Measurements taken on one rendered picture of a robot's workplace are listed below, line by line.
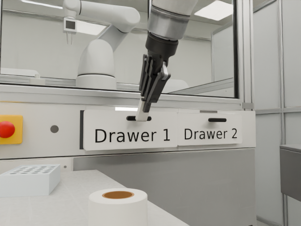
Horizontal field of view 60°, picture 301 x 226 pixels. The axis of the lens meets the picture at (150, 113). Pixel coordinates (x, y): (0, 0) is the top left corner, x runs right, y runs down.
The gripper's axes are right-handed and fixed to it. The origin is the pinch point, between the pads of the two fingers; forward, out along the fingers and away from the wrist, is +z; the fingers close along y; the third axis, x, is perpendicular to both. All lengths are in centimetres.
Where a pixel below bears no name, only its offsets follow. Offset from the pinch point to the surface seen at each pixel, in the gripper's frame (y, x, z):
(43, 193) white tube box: -20.8, 25.6, 5.4
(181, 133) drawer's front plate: 4.6, -18.7, 11.8
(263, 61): 122, -172, 16
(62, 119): 8.6, 19.5, 9.2
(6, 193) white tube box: -19.5, 31.4, 6.2
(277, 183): 48, -171, 100
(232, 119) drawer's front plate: 7.4, -41.0, 7.7
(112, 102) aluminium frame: 11.4, 5.0, 4.7
